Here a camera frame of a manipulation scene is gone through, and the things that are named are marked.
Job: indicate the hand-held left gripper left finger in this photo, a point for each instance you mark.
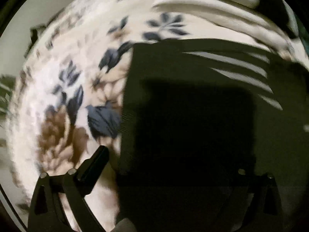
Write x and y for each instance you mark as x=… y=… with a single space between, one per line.
x=95 y=164

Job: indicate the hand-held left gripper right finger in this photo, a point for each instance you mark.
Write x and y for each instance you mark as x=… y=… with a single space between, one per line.
x=271 y=198

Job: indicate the black garment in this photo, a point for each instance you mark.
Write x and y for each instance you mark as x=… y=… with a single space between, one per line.
x=193 y=77

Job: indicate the floral blanket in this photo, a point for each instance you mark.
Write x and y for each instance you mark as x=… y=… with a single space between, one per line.
x=79 y=60

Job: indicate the teal green garment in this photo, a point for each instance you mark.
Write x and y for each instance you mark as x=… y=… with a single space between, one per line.
x=304 y=41

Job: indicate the white folded cloth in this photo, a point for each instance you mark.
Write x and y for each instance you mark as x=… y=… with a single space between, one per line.
x=205 y=7

